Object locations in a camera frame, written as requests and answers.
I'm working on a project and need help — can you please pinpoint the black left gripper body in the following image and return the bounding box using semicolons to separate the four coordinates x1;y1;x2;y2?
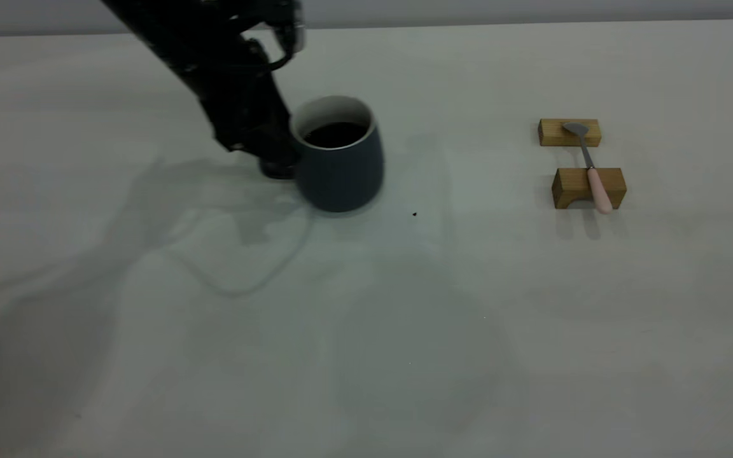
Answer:
198;64;301;165

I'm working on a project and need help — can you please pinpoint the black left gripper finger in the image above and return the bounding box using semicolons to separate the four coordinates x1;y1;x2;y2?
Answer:
259;153;304;181

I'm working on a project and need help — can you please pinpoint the dark grey ceramic cup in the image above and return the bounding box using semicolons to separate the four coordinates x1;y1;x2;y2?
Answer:
290;95;385;214

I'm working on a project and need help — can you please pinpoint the pink-handled metal spoon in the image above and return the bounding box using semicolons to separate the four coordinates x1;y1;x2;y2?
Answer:
562;121;614;214

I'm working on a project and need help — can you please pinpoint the black coffee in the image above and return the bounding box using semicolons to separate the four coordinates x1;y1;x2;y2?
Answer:
303;122;369;149

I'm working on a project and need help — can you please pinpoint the flat wooden block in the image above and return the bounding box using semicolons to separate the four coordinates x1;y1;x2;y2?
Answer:
538;118;601;148

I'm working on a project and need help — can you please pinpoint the arched wooden block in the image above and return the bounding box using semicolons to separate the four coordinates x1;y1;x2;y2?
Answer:
552;167;627;210

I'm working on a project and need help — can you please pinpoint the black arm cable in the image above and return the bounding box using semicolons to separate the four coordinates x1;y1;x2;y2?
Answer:
242;38;297;72

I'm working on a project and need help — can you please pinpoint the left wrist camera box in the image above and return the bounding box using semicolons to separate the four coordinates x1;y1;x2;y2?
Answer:
268;0;308;57

